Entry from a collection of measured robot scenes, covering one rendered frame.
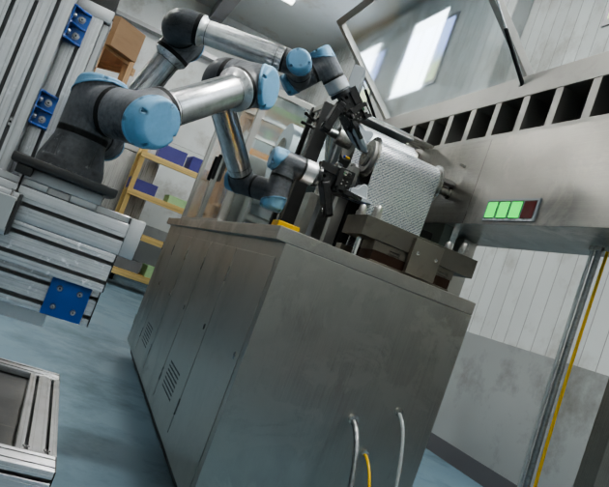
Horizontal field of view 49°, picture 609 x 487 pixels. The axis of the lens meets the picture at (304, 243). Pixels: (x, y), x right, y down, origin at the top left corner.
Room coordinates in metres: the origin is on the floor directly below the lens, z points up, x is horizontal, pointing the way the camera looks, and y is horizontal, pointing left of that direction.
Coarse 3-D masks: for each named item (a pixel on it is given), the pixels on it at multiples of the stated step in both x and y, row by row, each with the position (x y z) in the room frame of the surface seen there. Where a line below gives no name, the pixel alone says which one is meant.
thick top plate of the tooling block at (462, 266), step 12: (348, 216) 2.08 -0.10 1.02; (360, 216) 1.99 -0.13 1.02; (372, 216) 1.94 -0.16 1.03; (348, 228) 2.04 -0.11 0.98; (360, 228) 1.96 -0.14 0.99; (372, 228) 1.94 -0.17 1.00; (384, 228) 1.96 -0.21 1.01; (396, 228) 1.97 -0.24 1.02; (384, 240) 1.96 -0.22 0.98; (396, 240) 1.97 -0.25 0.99; (408, 240) 1.98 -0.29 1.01; (408, 252) 1.99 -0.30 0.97; (444, 252) 2.02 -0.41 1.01; (456, 252) 2.03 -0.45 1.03; (444, 264) 2.03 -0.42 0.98; (456, 264) 2.04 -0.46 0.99; (468, 264) 2.05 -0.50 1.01; (468, 276) 2.06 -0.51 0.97
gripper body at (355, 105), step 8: (352, 88) 2.11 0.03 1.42; (336, 96) 2.09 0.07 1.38; (344, 96) 2.11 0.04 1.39; (352, 96) 2.12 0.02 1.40; (360, 96) 2.12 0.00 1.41; (352, 104) 2.12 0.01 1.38; (360, 104) 2.11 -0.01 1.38; (344, 112) 2.11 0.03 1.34; (352, 112) 2.11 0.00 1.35; (360, 112) 2.12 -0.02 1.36; (344, 120) 2.13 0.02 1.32; (360, 120) 2.12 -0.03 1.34; (344, 128) 2.16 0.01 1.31
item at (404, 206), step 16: (384, 176) 2.15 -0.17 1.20; (368, 192) 2.14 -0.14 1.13; (384, 192) 2.16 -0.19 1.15; (400, 192) 2.17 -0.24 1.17; (416, 192) 2.19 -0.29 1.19; (368, 208) 2.15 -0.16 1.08; (384, 208) 2.16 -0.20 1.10; (400, 208) 2.18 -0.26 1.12; (416, 208) 2.20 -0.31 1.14; (400, 224) 2.19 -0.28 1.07; (416, 224) 2.20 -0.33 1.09
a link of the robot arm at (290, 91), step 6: (312, 66) 2.06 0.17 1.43; (312, 72) 2.06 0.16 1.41; (282, 78) 2.07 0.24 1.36; (288, 78) 2.04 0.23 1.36; (312, 78) 2.07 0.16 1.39; (318, 78) 2.08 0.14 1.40; (282, 84) 2.10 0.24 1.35; (288, 84) 2.06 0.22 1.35; (294, 84) 2.05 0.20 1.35; (300, 84) 2.04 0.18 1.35; (306, 84) 2.07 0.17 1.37; (312, 84) 2.09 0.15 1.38; (288, 90) 2.07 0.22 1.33; (294, 90) 2.08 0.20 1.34; (300, 90) 2.09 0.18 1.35
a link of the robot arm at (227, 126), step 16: (224, 112) 1.86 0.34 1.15; (224, 128) 1.90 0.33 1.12; (240, 128) 1.94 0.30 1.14; (224, 144) 1.95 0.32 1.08; (240, 144) 1.96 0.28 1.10; (224, 160) 2.02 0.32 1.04; (240, 160) 2.00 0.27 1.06; (224, 176) 2.10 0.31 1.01; (240, 176) 2.04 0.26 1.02; (256, 176) 2.06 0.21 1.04; (240, 192) 2.09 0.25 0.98
